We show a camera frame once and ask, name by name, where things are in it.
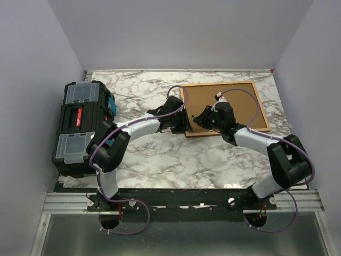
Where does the black toolbox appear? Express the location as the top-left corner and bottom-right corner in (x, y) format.
(52, 81), (117, 178)

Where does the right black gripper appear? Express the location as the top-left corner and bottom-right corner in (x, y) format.
(194, 105), (224, 131)

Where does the wooden picture frame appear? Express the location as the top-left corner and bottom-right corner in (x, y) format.
(183, 81), (271, 138)

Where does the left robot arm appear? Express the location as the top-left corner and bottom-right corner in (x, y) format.
(86, 96), (191, 211)

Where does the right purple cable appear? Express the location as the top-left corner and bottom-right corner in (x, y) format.
(214, 87), (316, 233)

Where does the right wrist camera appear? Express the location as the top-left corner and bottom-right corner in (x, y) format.
(214, 92), (227, 104)

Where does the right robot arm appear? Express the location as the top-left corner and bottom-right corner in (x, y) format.
(193, 102), (315, 209)

